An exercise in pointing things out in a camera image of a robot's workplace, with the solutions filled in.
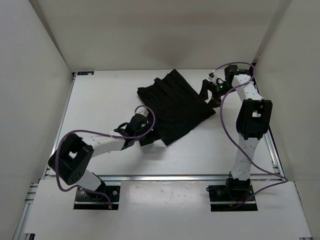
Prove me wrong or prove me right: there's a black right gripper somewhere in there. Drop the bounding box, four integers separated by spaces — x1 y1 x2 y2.
195 79 236 110

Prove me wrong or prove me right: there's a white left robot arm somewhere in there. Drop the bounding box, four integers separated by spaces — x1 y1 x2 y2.
48 108 155 200

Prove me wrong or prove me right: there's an aluminium table edge rail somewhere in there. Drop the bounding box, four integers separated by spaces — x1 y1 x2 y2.
41 173 283 184

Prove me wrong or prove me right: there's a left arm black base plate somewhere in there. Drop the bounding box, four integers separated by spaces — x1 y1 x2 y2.
73 184 121 211

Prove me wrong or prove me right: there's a blue label left corner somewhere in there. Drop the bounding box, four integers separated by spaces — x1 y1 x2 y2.
76 71 95 76

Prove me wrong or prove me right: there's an aluminium frame rail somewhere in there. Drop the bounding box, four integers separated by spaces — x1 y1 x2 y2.
252 57 314 240
12 72 77 240

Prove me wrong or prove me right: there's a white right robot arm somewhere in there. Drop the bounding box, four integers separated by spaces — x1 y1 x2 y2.
199 62 273 202

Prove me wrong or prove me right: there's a left aluminium frame rail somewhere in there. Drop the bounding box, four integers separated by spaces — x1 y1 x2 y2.
12 72 77 240

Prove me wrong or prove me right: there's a black pleated skirt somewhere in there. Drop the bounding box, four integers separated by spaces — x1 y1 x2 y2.
137 69 216 146

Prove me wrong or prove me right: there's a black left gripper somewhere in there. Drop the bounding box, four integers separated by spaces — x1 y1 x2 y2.
134 117 166 146

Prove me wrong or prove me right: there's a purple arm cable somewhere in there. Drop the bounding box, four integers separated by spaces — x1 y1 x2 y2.
56 105 157 210
214 61 289 208

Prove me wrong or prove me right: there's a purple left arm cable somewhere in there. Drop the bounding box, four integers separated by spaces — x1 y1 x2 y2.
56 105 157 210

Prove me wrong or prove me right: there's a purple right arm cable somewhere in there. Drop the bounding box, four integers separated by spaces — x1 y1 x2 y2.
214 61 289 208

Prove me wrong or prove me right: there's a right aluminium frame rail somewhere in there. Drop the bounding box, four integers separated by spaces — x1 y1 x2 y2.
252 57 314 240

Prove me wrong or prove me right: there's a white front cover board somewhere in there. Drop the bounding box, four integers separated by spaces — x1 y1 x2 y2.
25 180 311 240

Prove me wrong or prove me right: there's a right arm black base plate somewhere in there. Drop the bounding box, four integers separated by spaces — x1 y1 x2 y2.
206 185 258 212

